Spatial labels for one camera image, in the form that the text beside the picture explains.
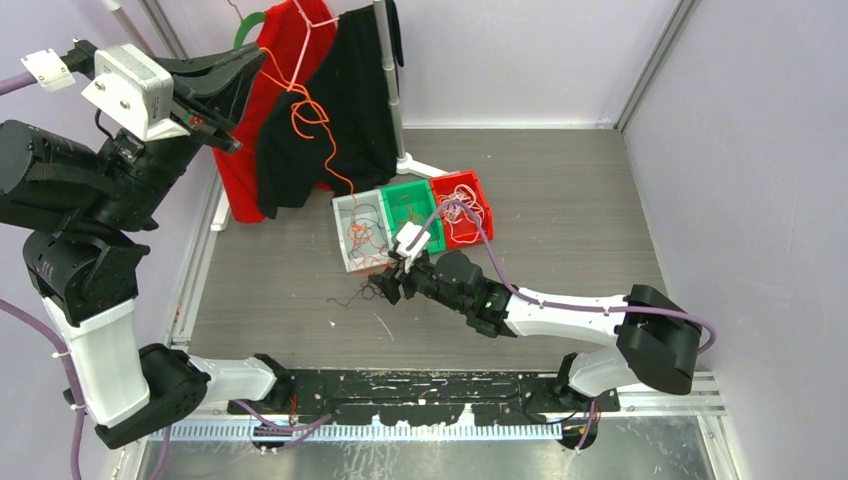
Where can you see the pink hanger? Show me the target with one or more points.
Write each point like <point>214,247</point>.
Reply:
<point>315,25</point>

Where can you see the grey plastic bin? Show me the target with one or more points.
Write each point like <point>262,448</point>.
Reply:
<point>362,230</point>

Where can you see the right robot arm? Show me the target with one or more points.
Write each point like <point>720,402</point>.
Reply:
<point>641,337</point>

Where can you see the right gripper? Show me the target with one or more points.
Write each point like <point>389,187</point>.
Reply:
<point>389,282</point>

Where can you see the white clothes rack stand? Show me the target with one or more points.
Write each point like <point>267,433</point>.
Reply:
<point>406,164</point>

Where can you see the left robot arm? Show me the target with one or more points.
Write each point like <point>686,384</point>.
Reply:
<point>81,206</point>

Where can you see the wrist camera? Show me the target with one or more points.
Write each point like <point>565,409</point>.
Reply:
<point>409,243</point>
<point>135,91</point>

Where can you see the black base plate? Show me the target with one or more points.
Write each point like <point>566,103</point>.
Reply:
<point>423,398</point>

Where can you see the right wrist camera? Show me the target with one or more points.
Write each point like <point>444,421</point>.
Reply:
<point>409,243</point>

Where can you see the red t-shirt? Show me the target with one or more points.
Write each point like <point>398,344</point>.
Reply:
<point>238,170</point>

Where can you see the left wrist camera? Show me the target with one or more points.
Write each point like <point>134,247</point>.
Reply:
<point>135,91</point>

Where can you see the red white rod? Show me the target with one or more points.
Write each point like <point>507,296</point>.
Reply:
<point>127,24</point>

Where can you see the green hanger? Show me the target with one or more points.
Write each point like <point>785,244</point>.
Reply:
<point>246,24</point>

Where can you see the red plastic bin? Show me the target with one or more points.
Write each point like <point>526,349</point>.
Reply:
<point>468,225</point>

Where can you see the black t-shirt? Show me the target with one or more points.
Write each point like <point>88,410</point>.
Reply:
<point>339,133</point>

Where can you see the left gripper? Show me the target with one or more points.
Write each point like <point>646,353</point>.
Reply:
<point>224,75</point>

